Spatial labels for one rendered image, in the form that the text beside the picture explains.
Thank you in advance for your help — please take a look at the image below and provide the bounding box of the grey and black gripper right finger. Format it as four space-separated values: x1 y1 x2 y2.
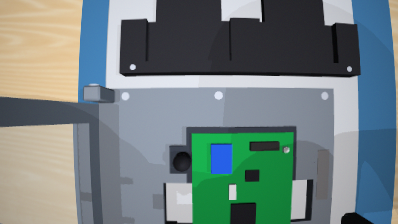
341 212 374 224

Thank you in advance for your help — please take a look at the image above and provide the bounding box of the green circuit board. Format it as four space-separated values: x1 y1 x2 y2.
192 132 293 224

